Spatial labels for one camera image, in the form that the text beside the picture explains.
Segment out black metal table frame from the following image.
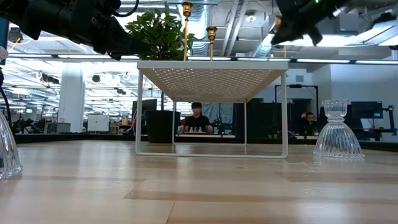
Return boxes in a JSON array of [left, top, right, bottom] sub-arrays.
[[14, 132, 398, 152]]

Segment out black plant pot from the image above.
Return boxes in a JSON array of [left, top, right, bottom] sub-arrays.
[[143, 109, 182, 144]]

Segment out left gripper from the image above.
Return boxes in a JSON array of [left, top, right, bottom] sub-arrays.
[[58, 0, 152, 62]]

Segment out medium gold candlestick holder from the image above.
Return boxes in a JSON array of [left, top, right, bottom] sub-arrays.
[[205, 26, 219, 62]]

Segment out clear glass candle holder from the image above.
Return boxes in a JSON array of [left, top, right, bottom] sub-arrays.
[[312, 99, 366, 161], [0, 111, 24, 180]]

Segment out green artificial plant foliage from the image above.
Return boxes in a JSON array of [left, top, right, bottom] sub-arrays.
[[124, 7, 195, 62]]

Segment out thick black cable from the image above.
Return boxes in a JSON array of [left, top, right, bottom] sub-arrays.
[[0, 68, 14, 129]]

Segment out person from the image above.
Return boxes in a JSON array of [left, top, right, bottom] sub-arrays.
[[179, 101, 215, 135], [297, 111, 318, 137]]

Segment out white room pillar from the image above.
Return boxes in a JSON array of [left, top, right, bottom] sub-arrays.
[[57, 66, 86, 134]]

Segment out black background monitor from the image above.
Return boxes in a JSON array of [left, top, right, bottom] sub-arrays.
[[131, 98, 158, 126]]

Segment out black rectangular stand frame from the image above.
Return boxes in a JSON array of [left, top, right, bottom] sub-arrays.
[[274, 83, 320, 113]]

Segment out grey box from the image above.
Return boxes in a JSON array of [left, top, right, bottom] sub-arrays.
[[44, 121, 72, 135]]

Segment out white perforated metal shelf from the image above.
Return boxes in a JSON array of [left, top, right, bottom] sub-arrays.
[[134, 59, 290, 159]]

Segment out tall gold candlestick holder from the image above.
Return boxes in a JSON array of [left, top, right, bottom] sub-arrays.
[[181, 1, 194, 62]]

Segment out tilted computer monitor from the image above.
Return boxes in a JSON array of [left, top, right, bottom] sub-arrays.
[[0, 17, 10, 50]]

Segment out white cabinet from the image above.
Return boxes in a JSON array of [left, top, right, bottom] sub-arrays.
[[86, 114, 111, 133]]

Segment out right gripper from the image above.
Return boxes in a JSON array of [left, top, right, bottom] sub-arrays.
[[270, 0, 351, 47]]

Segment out black monitor on arm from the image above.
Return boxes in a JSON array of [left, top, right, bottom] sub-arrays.
[[350, 100, 396, 136]]

